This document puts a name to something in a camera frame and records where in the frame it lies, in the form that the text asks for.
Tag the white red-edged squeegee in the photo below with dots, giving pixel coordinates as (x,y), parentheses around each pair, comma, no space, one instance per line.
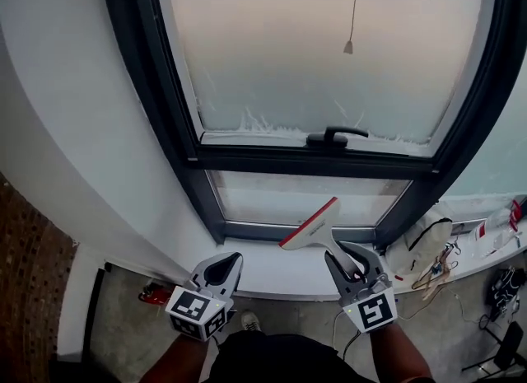
(313,228)

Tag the clear plastic bottle red label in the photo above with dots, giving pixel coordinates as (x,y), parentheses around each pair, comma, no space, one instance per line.
(496,229)

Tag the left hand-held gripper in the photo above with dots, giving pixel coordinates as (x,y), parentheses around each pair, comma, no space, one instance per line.
(193,305)

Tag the person's left forearm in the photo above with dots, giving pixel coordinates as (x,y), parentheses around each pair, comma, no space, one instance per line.
(181,361)

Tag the black upright bar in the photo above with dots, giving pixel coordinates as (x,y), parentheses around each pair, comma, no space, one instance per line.
(95,311)

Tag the white cloth bag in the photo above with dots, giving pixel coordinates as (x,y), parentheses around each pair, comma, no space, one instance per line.
(424,237)

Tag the bundle of wooden clothes hangers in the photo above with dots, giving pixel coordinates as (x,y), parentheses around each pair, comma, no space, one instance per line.
(437,270)

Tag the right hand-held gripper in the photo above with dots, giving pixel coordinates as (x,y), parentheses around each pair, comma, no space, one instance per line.
(370,307)

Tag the pale side window glass pane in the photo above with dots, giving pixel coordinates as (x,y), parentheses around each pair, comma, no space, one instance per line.
(498,159)

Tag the person's white shoe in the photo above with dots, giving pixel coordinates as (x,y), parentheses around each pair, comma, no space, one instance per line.
(250,321)

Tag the dark grey window frame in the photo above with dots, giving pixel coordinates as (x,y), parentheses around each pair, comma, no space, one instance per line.
(164,97)

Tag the small frosted window glass pane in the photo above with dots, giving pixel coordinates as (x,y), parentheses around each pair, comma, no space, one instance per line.
(288,198)

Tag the person's black shorts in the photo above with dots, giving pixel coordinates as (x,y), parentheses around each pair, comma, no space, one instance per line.
(280,358)

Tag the person's right forearm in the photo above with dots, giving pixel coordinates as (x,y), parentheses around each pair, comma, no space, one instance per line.
(399,356)

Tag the black metal stand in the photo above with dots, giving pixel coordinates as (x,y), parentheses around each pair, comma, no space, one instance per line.
(508,346)

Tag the large frosted window glass pane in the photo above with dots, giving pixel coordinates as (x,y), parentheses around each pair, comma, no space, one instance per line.
(313,48)

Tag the red object on floor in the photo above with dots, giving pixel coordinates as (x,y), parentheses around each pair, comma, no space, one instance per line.
(153,294)

